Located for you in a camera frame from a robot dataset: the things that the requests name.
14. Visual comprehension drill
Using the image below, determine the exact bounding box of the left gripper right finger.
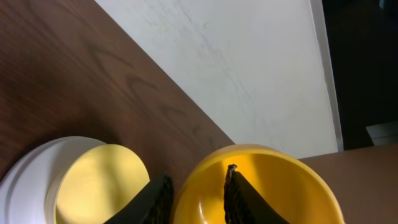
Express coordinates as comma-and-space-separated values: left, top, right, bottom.
223, 164, 289, 224

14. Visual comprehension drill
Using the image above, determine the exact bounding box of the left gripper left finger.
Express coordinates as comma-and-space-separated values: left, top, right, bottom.
104, 173, 174, 224

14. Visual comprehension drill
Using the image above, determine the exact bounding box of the yellow measuring scoop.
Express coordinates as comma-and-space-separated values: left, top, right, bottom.
170, 144, 344, 224

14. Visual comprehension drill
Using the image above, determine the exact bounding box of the pale yellow bowl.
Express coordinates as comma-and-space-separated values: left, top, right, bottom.
45, 144, 150, 223

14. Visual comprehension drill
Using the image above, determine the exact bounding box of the white digital kitchen scale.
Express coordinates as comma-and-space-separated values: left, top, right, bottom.
1, 136, 104, 224

